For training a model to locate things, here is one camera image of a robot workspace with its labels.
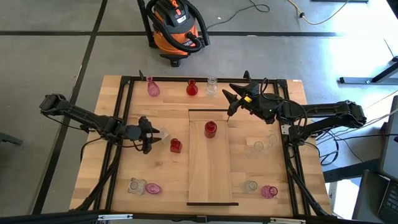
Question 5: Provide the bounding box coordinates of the black stand post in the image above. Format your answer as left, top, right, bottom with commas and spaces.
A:
136, 0, 157, 49

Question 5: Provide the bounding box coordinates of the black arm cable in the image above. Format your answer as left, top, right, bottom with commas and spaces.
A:
43, 108, 141, 163
260, 77, 309, 136

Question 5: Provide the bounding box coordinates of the clear wavy glass vase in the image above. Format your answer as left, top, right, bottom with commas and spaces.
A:
266, 133, 280, 146
244, 140, 266, 159

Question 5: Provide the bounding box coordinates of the pink narrow-neck glass vase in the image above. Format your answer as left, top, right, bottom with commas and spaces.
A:
146, 75, 161, 98

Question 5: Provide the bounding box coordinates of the dark computer monitor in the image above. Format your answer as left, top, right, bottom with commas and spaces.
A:
377, 95, 398, 184

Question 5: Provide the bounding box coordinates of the clear star-cut glass vase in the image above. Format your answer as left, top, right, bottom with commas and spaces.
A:
156, 126, 172, 144

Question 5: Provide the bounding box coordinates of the white floor cable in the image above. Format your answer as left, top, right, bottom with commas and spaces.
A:
362, 90, 398, 125

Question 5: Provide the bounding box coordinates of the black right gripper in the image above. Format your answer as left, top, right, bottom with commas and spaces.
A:
221, 81, 282, 124

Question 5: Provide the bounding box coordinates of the wooden shelf with black frame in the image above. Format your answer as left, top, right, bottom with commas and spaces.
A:
185, 108, 239, 207

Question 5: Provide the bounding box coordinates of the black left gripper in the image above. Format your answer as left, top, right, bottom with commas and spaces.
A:
124, 116, 163, 156

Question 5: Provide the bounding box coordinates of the yellow extension cable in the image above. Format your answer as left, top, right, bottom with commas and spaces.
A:
286, 0, 351, 26

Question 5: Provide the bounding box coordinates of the black vacuum power cable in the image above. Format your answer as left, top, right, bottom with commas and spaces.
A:
206, 0, 271, 31

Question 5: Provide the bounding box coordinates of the pink ribbed glass vase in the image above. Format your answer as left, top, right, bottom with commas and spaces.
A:
144, 182, 163, 196

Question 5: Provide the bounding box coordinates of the clear glass carafe vase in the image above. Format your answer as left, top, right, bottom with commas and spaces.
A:
243, 179, 259, 194

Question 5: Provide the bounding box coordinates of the black keyboard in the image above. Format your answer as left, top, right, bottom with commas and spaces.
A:
377, 180, 398, 224

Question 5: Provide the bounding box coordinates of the silver metal bracket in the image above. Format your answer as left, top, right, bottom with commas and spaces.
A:
269, 217, 307, 224
97, 213, 134, 221

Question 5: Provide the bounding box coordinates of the red square glass vase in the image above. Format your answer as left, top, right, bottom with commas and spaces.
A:
169, 138, 183, 154

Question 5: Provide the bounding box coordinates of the black floor cable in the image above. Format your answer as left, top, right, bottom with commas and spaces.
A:
306, 129, 398, 166

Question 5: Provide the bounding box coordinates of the orange black shop vacuum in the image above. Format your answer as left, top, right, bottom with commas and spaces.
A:
145, 0, 211, 68

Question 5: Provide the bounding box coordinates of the grey furniture foot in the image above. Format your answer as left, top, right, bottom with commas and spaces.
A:
0, 132, 24, 146

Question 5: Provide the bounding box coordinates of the red round glass vase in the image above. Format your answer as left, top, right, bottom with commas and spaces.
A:
185, 78, 199, 97

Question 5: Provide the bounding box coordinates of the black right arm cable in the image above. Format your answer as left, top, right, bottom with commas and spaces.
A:
260, 77, 309, 136

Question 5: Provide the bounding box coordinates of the clear ribbed arch glass vase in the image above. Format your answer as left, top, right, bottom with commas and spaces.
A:
204, 76, 219, 98

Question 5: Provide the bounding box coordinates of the pink round glass vase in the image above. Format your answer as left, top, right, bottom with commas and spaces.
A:
260, 184, 279, 200

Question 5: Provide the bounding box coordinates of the clear square cut-glass vase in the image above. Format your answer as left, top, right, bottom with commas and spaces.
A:
127, 177, 147, 197

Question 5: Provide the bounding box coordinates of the red cylindrical glass vase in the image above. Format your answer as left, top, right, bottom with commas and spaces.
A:
203, 120, 218, 139

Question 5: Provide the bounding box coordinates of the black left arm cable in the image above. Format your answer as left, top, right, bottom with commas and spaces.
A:
43, 108, 141, 163

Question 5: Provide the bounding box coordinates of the black aluminium table frame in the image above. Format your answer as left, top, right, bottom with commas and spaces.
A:
0, 74, 385, 224

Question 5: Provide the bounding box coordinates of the grey desk foot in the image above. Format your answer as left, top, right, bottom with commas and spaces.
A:
338, 55, 398, 85

